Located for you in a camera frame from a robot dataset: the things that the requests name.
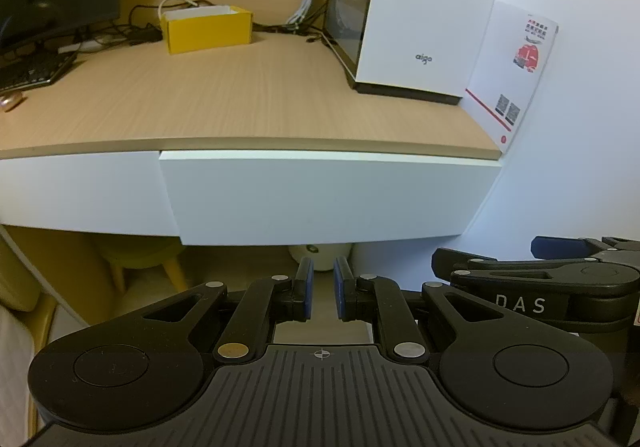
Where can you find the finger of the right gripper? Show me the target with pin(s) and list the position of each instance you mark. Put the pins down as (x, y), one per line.
(547, 247)
(449, 264)

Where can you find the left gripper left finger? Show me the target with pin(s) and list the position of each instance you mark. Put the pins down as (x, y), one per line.
(294, 294)

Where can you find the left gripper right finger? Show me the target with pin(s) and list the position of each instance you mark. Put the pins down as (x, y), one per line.
(353, 302)

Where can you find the white desk drawer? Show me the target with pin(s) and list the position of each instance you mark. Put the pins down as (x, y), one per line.
(278, 197)

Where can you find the white round stool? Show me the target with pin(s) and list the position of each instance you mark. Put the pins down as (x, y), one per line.
(323, 255)

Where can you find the wooden chair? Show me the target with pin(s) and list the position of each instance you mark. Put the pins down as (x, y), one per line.
(134, 253)

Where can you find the white leaflet with QR codes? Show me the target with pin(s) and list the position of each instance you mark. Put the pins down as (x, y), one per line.
(515, 49)

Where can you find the white left drawer front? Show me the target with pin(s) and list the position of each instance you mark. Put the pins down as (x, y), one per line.
(116, 192)

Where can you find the white aigo computer case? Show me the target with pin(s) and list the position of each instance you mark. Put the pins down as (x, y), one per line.
(417, 49)

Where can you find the yellow cardboard box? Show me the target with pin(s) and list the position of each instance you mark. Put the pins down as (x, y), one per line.
(205, 27)

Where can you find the pink mouse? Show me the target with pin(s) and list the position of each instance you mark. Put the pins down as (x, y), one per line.
(9, 101)

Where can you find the black keyboard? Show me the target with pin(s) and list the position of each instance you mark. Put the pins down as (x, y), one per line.
(35, 71)

